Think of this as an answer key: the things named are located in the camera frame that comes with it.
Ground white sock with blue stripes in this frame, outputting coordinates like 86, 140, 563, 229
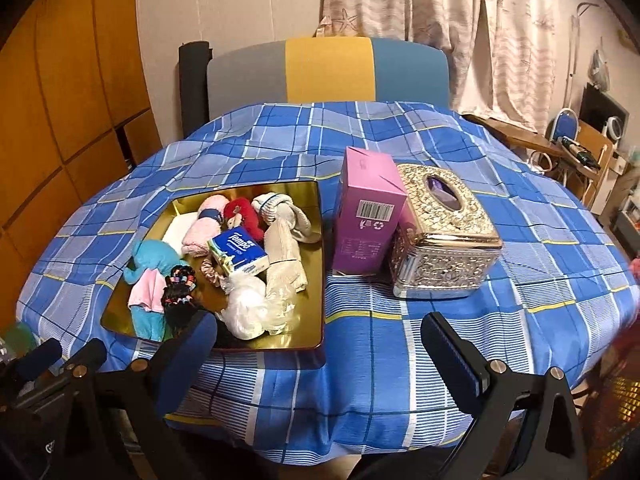
251, 191, 325, 245

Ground black monitor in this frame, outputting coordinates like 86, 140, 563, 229
580, 82, 628, 136

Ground red plush toy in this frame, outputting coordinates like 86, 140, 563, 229
222, 197, 266, 243

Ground blue plaid tablecloth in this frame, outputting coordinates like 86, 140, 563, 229
15, 100, 640, 466

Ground wooden wardrobe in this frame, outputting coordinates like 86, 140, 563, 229
0, 0, 163, 291

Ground wooden side table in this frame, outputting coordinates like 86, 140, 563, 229
462, 114, 616, 196

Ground purple cardboard box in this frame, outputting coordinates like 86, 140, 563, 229
331, 146, 408, 276

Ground black hairpiece with coloured beads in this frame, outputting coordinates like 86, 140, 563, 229
161, 265, 236, 351

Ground printed green plastic bag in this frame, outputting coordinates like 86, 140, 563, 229
0, 322, 38, 361

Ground white soft pad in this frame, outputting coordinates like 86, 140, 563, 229
162, 212, 201, 251

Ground blue tissue packet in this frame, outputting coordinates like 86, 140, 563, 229
207, 226, 271, 277

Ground small blue chair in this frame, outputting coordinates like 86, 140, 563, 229
550, 108, 581, 143

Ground red mesh object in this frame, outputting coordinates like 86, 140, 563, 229
590, 330, 640, 480

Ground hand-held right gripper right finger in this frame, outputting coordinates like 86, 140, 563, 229
420, 311, 592, 480

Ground white fluffy ball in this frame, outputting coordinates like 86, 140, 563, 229
216, 276, 296, 342

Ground gold metal tin tray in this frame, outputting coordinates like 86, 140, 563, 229
100, 179, 327, 353

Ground grey yellow blue chair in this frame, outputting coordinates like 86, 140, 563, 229
206, 36, 450, 123

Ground pink scrunchie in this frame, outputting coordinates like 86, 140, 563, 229
201, 257, 226, 286

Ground teal and pink plush toy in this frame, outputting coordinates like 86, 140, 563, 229
122, 239, 193, 343

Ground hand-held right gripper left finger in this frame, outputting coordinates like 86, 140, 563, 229
69, 309, 219, 480

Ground printed white curtain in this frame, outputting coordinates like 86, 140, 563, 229
320, 0, 558, 133

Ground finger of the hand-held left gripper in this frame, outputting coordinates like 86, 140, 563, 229
64, 338, 109, 377
14, 337, 64, 382

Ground ornate silver tissue box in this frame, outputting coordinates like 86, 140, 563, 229
390, 162, 503, 301

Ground grey plastic bag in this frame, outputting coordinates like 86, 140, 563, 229
589, 50, 611, 91

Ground beige sock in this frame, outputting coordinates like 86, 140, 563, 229
263, 220, 308, 296

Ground dark power tool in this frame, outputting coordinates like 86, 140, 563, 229
560, 135, 601, 171

